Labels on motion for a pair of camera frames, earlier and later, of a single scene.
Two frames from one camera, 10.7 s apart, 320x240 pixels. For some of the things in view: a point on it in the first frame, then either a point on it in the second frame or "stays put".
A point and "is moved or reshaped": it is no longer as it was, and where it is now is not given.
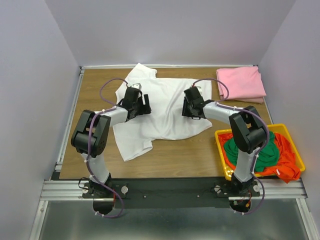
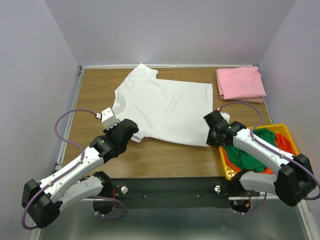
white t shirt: (166, 121) is moved or reshaped
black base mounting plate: (169, 192) stays put
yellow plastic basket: (228, 171) stays put
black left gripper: (146, 108) to (109, 131)
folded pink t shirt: (245, 84) stays put
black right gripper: (185, 112) to (210, 141)
